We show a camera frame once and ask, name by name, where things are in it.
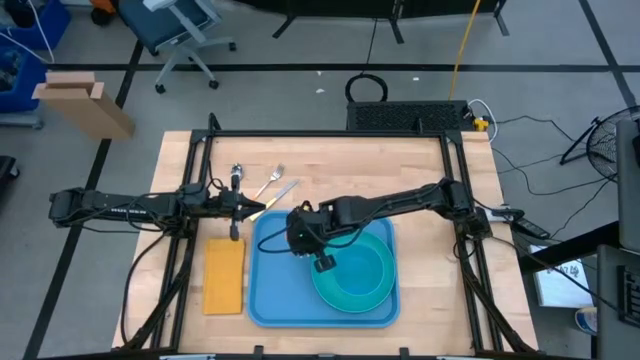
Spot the black vented computer case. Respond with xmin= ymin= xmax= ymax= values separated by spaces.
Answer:
xmin=345 ymin=99 xmax=475 ymax=134

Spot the blue plastic bin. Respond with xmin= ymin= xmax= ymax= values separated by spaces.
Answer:
xmin=0 ymin=0 xmax=72 ymax=51
xmin=0 ymin=47 xmax=49 ymax=114

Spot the white blue paper cup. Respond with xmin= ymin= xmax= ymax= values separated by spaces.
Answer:
xmin=573 ymin=305 xmax=599 ymax=337

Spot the black aluminium table frame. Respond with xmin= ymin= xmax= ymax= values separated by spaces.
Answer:
xmin=112 ymin=112 xmax=540 ymax=360

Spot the black partition panel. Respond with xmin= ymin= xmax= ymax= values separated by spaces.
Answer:
xmin=234 ymin=0 xmax=511 ymax=45

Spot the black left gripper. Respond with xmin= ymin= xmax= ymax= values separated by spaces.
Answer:
xmin=219 ymin=174 xmax=267 ymax=242

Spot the white flat box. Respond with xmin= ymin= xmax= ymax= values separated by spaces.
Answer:
xmin=529 ymin=243 xmax=596 ymax=309

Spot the long open cardboard box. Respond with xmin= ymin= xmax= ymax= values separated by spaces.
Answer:
xmin=31 ymin=71 xmax=136 ymax=141

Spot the thin white cable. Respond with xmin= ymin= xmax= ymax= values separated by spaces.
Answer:
xmin=0 ymin=0 xmax=55 ymax=65

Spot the blue plastic tray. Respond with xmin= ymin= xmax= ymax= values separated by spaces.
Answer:
xmin=247 ymin=209 xmax=401 ymax=329

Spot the yellow cloth napkin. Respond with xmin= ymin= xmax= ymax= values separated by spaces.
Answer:
xmin=202 ymin=238 xmax=246 ymax=316

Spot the blue ribbed bowl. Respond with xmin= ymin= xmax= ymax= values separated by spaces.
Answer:
xmin=333 ymin=244 xmax=385 ymax=297

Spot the grey blue office chair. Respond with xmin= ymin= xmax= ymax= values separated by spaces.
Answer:
xmin=118 ymin=0 xmax=238 ymax=95

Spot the orange black tool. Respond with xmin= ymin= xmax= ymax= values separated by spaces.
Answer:
xmin=89 ymin=0 xmax=120 ymax=27

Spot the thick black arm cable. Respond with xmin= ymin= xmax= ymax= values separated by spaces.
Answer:
xmin=119 ymin=230 xmax=169 ymax=346

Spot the grey monitor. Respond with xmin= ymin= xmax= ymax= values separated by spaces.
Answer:
xmin=615 ymin=118 xmax=640 ymax=254

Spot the white power strip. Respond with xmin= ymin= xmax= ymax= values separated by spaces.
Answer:
xmin=479 ymin=204 xmax=512 ymax=222

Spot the yellow-handled table knife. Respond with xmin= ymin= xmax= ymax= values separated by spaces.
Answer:
xmin=248 ymin=179 xmax=300 ymax=222

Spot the black power adapter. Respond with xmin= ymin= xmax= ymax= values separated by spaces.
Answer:
xmin=508 ymin=213 xmax=552 ymax=240

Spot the orange-handled silver fork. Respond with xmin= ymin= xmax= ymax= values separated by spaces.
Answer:
xmin=253 ymin=163 xmax=286 ymax=200

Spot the white power cable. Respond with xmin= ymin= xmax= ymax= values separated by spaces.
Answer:
xmin=467 ymin=98 xmax=499 ymax=144

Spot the black floor fan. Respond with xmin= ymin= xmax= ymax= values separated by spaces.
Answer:
xmin=558 ymin=104 xmax=640 ymax=182

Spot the green plastic plate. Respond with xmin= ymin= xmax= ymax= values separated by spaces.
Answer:
xmin=310 ymin=230 xmax=397 ymax=315

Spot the yellow power cable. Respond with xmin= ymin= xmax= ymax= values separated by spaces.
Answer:
xmin=448 ymin=0 xmax=482 ymax=101

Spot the coiled black cable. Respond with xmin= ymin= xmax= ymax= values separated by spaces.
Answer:
xmin=343 ymin=17 xmax=390 ymax=105

